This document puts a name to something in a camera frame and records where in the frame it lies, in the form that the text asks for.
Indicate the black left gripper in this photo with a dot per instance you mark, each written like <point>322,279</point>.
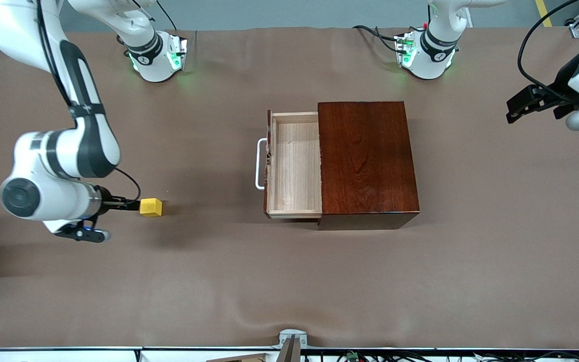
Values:
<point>565,82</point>

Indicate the dark wooden cabinet box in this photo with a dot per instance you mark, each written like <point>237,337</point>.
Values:
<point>365,161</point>

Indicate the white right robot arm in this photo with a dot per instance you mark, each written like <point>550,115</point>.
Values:
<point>58,201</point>

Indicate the brown table mat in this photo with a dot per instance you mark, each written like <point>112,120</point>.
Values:
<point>118,281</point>

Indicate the tan board piece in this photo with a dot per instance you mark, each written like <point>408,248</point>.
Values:
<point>244,358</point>

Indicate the white table edge rail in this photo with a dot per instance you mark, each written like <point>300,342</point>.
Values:
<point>68,356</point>

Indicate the yellow block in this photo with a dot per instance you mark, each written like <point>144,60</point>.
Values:
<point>151,207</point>

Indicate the grey metal clamp bracket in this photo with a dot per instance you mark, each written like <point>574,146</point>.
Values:
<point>289,337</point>

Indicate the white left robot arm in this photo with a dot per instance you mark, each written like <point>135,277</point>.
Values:
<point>432,55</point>

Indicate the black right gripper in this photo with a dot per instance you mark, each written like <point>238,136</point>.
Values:
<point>104,198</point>

